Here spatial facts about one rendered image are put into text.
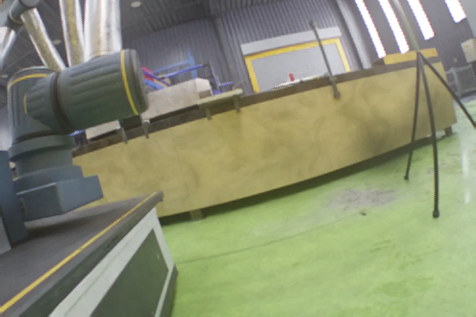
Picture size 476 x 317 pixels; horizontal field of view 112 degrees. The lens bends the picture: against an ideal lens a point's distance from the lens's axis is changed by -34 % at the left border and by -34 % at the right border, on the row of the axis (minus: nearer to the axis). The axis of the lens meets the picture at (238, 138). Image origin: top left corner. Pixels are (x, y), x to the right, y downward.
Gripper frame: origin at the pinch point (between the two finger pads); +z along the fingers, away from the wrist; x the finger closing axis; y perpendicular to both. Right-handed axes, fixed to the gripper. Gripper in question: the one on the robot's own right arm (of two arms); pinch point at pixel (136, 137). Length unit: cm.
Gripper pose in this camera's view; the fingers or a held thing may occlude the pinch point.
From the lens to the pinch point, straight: 142.7
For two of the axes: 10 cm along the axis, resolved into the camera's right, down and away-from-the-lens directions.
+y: 2.1, 3.5, -9.1
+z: 1.5, 9.1, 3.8
